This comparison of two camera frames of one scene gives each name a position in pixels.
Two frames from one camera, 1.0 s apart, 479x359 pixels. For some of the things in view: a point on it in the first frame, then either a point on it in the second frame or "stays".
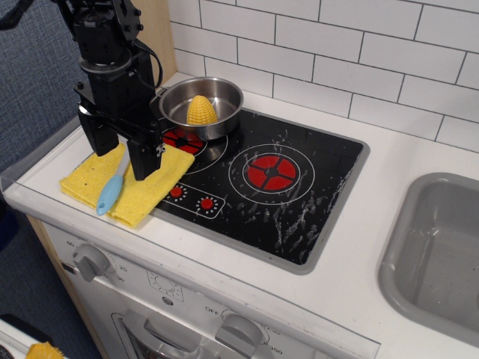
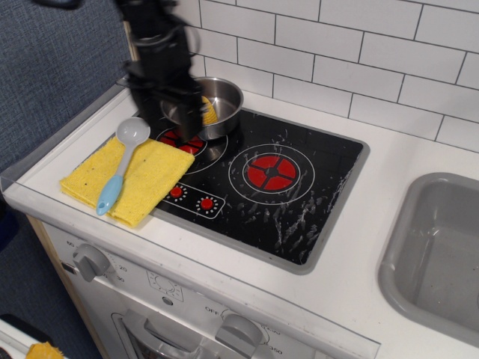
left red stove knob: x=177 y=192 stays
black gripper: x=121 y=92 -> x=161 y=63
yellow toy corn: x=200 y=111 stays
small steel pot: x=174 y=101 stays
